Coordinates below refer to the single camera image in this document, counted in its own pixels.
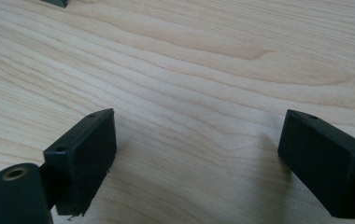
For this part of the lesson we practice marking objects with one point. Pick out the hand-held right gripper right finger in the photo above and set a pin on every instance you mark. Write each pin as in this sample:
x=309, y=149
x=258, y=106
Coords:
x=328, y=165

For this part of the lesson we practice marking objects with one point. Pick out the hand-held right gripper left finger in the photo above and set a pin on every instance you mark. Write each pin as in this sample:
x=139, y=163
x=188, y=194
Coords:
x=85, y=155

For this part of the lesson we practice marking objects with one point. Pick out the dark grey object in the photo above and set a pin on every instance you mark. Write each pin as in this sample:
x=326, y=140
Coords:
x=55, y=2

